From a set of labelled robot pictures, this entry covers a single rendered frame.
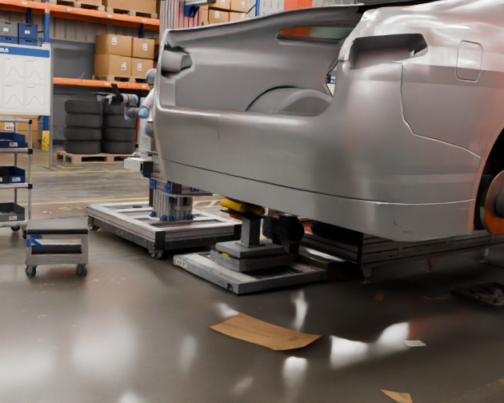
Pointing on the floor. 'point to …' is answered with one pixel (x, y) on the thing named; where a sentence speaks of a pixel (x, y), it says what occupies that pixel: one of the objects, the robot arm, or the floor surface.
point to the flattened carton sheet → (264, 333)
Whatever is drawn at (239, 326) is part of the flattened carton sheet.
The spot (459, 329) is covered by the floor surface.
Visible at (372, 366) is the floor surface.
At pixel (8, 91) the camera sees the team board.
